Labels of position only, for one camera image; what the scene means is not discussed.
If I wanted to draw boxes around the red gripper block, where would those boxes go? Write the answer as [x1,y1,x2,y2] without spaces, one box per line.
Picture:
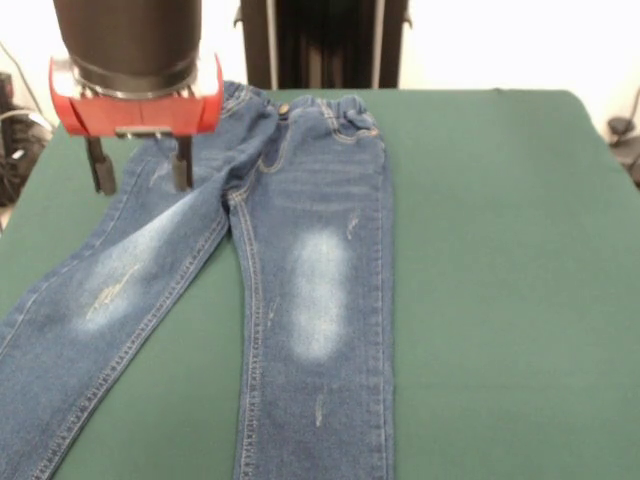
[48,52,226,196]

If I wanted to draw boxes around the blue denim jeans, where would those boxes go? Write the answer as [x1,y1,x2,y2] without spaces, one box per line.
[0,79,399,480]

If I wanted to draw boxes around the dark stand base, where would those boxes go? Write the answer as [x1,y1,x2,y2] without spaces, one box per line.
[0,72,56,209]
[606,115,640,190]

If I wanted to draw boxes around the dark green table cloth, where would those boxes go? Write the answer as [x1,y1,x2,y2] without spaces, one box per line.
[0,87,640,480]

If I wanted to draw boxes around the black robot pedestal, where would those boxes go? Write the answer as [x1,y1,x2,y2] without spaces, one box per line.
[233,0,414,90]

